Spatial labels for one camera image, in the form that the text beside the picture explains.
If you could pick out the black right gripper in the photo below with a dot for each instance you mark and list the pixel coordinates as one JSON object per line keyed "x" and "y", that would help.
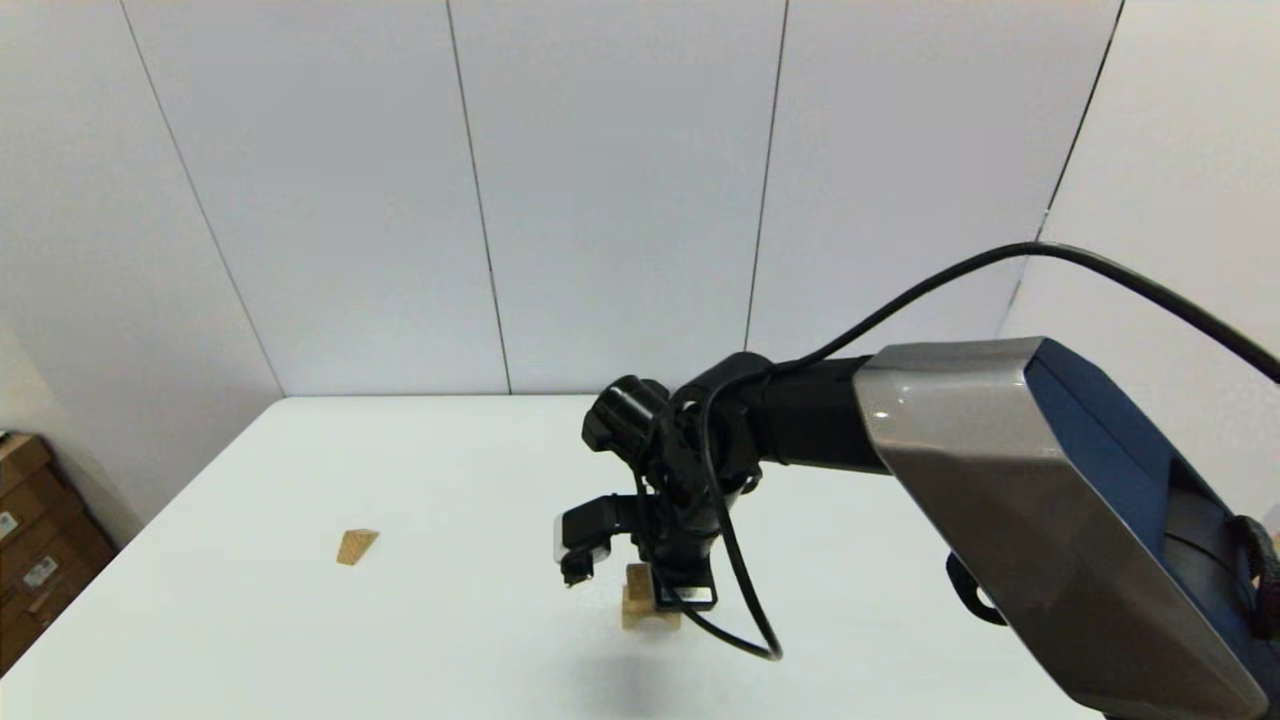
{"x": 685, "y": 550}

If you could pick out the rectangular wooden building block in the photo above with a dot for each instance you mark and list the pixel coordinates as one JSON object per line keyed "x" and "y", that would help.
{"x": 638, "y": 585}

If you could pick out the arched wooden building block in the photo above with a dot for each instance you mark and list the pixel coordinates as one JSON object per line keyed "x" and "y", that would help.
{"x": 640, "y": 618}

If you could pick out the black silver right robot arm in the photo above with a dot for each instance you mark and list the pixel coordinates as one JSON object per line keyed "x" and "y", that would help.
{"x": 1000, "y": 450}

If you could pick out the triangular wooden building block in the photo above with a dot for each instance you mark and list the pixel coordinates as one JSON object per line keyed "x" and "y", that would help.
{"x": 355, "y": 548}

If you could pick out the brown cardboard box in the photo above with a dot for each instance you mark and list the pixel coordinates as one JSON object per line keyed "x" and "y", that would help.
{"x": 60, "y": 590}
{"x": 25, "y": 490}

